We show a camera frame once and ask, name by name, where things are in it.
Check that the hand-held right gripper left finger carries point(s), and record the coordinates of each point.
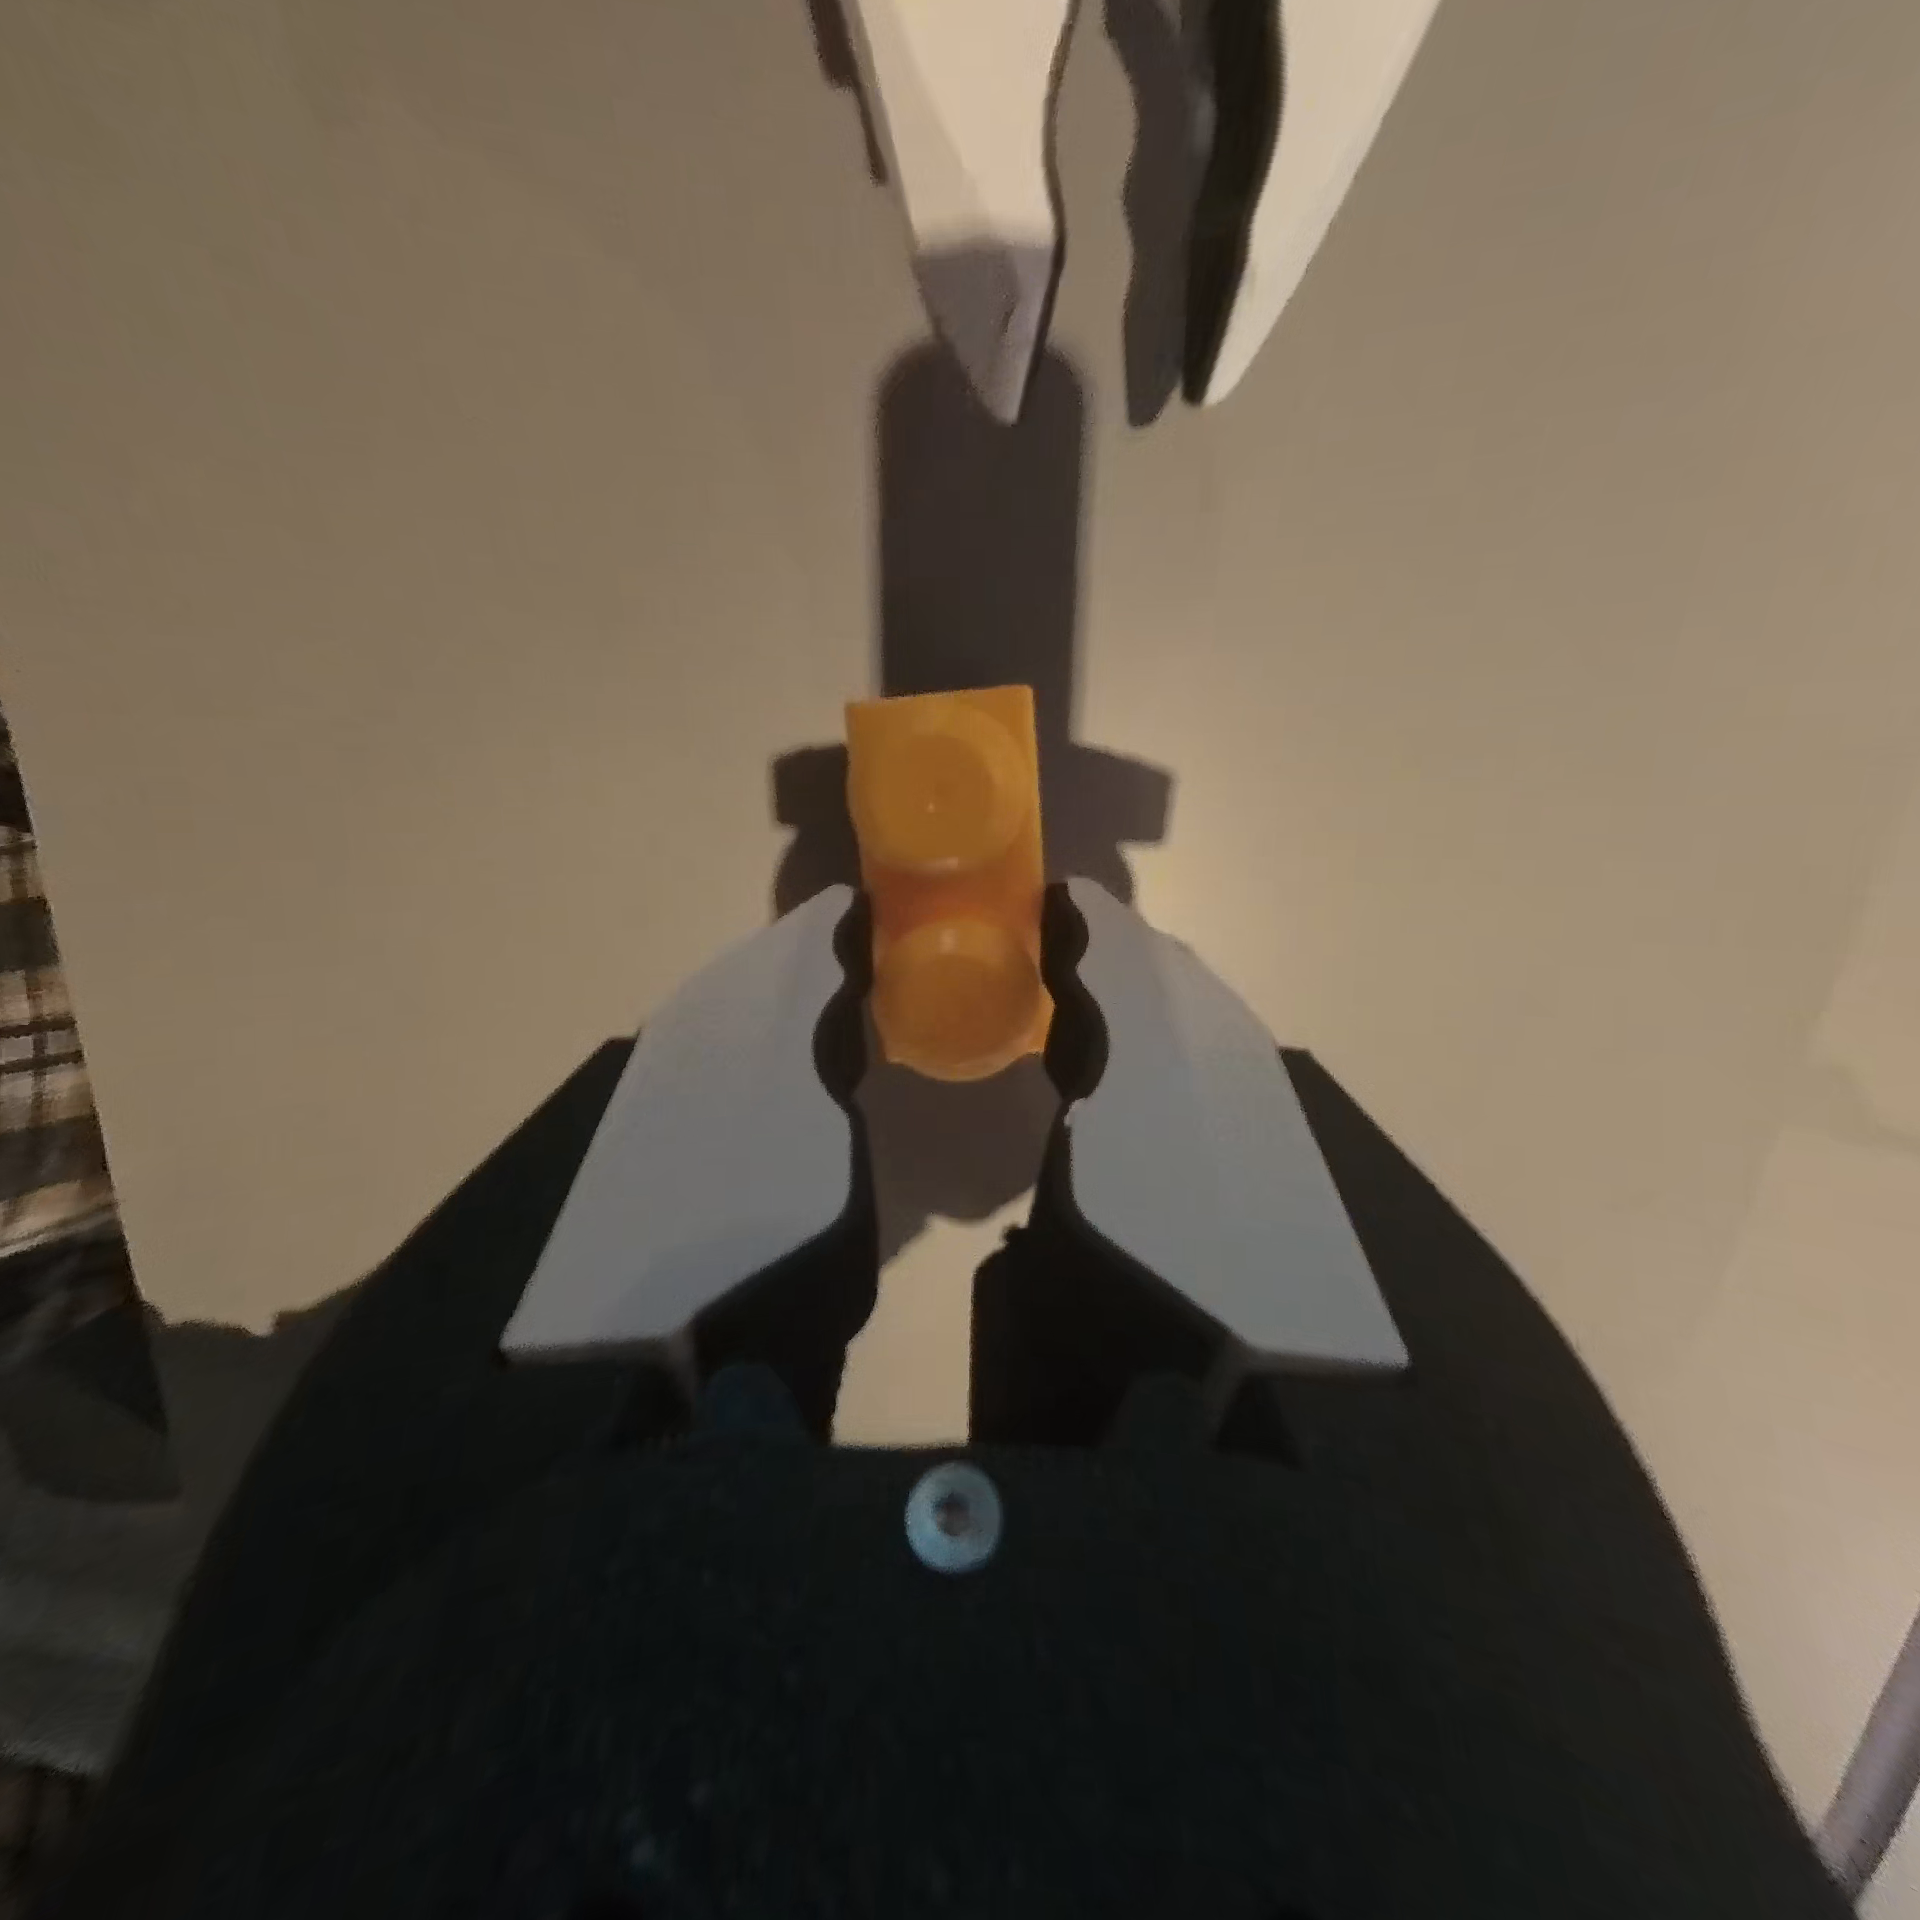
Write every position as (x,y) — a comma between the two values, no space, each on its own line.
(722,1170)

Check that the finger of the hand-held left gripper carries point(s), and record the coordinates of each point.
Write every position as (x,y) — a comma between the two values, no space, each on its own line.
(1319,148)
(961,180)

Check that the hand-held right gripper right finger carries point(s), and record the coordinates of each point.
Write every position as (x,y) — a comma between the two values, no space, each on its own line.
(1215,1170)

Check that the orange two-stud mega block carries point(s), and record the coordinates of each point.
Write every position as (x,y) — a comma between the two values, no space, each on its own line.
(946,839)

